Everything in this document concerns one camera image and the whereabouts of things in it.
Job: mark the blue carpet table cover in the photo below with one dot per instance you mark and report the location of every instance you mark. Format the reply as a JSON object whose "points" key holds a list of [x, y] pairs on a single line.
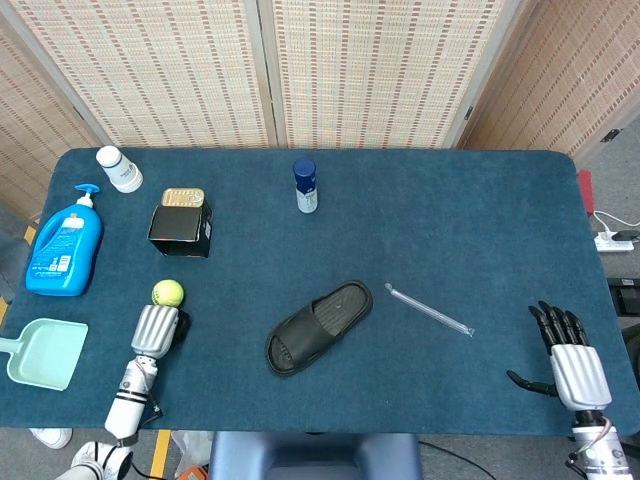
{"points": [[425, 225]]}

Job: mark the black screen hinge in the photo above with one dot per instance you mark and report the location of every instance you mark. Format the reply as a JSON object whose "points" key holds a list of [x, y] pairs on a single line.
{"points": [[468, 113], [611, 135]]}

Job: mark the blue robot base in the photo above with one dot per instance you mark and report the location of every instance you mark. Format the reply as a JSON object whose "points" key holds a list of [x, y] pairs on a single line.
{"points": [[315, 457]]}

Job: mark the gold metal tin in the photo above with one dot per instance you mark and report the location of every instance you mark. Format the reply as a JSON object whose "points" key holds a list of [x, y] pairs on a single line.
{"points": [[182, 197]]}

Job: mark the mint green dustpan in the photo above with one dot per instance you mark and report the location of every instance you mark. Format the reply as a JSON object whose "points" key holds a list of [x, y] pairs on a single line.
{"points": [[47, 355]]}

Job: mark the black box with tin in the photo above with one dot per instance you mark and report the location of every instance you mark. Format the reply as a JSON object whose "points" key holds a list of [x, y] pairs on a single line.
{"points": [[192, 230]]}

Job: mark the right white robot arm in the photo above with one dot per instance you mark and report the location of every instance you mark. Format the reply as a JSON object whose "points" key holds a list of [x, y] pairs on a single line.
{"points": [[600, 450]]}

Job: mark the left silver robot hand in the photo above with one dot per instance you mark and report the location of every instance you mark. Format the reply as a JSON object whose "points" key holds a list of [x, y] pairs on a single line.
{"points": [[154, 330]]}

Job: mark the bamboo folding screen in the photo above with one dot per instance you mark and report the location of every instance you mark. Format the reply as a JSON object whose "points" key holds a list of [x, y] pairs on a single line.
{"points": [[370, 70]]}

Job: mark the white sneaker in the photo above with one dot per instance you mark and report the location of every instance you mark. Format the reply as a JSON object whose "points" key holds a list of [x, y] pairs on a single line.
{"points": [[52, 436], [97, 457]]}

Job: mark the white pill bottle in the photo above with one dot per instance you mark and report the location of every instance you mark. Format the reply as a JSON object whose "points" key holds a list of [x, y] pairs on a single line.
{"points": [[119, 170]]}

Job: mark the plastic wrapped straw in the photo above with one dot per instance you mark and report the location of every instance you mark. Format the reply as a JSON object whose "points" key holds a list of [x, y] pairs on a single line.
{"points": [[430, 311]]}

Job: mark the blue detergent pump bottle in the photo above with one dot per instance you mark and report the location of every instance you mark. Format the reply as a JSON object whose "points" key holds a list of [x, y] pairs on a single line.
{"points": [[62, 250]]}

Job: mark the white power strip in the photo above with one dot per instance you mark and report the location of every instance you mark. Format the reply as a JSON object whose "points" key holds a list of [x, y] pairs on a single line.
{"points": [[614, 245]]}

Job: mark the black electronic device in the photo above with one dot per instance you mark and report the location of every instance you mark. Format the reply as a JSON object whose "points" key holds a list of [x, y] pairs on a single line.
{"points": [[627, 297]]}

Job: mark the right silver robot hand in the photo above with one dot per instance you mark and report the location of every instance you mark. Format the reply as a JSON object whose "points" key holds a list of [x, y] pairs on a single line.
{"points": [[580, 372]]}

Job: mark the white bottle with blue cap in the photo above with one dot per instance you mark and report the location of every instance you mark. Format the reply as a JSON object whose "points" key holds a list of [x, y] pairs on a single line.
{"points": [[305, 187]]}

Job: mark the clear plastic bag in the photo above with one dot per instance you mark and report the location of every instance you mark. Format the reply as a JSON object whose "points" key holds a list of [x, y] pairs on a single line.
{"points": [[192, 447]]}

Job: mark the black rubber slipper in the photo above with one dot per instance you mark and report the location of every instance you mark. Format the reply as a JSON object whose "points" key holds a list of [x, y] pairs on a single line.
{"points": [[305, 330]]}

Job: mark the yellow tennis ball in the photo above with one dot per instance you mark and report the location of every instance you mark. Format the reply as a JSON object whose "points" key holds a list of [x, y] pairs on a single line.
{"points": [[168, 292]]}

